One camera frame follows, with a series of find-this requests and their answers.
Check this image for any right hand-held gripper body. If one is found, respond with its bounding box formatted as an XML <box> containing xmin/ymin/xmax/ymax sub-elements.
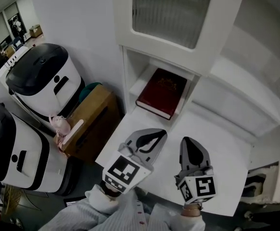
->
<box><xmin>174</xmin><ymin>165</ymin><xmax>216</xmax><ymax>205</ymax></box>

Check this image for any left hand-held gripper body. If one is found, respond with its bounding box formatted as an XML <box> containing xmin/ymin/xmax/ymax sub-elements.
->
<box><xmin>102</xmin><ymin>142</ymin><xmax>155</xmax><ymax>194</ymax></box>

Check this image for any dark red hardcover book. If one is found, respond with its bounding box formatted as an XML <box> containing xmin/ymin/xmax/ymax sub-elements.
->
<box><xmin>135</xmin><ymin>67</ymin><xmax>188</xmax><ymax>121</ymax></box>

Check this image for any white shelf compartment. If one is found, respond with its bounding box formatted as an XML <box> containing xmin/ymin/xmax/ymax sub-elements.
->
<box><xmin>122</xmin><ymin>46</ymin><xmax>201</xmax><ymax>129</ymax></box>

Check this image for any person's left forearm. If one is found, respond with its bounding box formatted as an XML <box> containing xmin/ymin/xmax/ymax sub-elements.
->
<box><xmin>85</xmin><ymin>180</ymin><xmax>131</xmax><ymax>214</ymax></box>

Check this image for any person's right forearm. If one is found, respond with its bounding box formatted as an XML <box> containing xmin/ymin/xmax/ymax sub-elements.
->
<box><xmin>171</xmin><ymin>202</ymin><xmax>205</xmax><ymax>231</ymax></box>

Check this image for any white desk with shelf hutch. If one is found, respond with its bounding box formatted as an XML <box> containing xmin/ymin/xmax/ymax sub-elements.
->
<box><xmin>95</xmin><ymin>0</ymin><xmax>280</xmax><ymax>218</ymax></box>

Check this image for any dark brown wrist watch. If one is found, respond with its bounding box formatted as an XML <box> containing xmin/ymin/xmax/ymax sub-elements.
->
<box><xmin>100</xmin><ymin>180</ymin><xmax>122</xmax><ymax>198</ymax></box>

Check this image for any person's striped white shirt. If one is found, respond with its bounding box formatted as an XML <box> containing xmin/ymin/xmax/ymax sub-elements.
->
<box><xmin>38</xmin><ymin>184</ymin><xmax>205</xmax><ymax>231</ymax></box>

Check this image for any large brown cardboard box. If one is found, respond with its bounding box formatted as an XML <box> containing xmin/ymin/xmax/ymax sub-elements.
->
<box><xmin>55</xmin><ymin>84</ymin><xmax>123</xmax><ymax>163</ymax></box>

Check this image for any pale pink flat stick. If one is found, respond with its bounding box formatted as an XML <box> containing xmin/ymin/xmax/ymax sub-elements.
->
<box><xmin>63</xmin><ymin>119</ymin><xmax>84</xmax><ymax>145</ymax></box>

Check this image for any dark green round cushion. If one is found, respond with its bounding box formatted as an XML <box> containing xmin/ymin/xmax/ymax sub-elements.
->
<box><xmin>78</xmin><ymin>82</ymin><xmax>103</xmax><ymax>103</ymax></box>

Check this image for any pink cloth bundle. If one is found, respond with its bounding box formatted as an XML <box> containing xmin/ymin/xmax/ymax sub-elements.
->
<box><xmin>48</xmin><ymin>115</ymin><xmax>71</xmax><ymax>151</ymax></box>

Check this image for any white and black robot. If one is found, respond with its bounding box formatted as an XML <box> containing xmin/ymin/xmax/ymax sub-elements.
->
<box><xmin>5</xmin><ymin>43</ymin><xmax>86</xmax><ymax>129</ymax></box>
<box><xmin>0</xmin><ymin>101</ymin><xmax>77</xmax><ymax>197</ymax></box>

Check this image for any white frosted glass cabinet door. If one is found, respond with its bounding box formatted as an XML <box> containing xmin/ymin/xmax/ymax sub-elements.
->
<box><xmin>112</xmin><ymin>0</ymin><xmax>248</xmax><ymax>76</ymax></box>

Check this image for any small brown cardboard box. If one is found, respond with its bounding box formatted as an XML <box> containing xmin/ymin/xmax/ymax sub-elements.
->
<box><xmin>29</xmin><ymin>25</ymin><xmax>43</xmax><ymax>38</ymax></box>

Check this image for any white side table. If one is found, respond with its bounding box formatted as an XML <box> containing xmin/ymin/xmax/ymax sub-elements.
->
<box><xmin>0</xmin><ymin>46</ymin><xmax>31</xmax><ymax>81</ymax></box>

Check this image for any blue chair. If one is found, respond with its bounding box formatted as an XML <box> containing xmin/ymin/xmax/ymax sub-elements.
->
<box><xmin>12</xmin><ymin>37</ymin><xmax>24</xmax><ymax>50</ymax></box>

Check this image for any yellow wire basket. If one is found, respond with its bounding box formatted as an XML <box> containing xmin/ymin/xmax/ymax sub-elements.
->
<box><xmin>3</xmin><ymin>184</ymin><xmax>22</xmax><ymax>216</ymax></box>

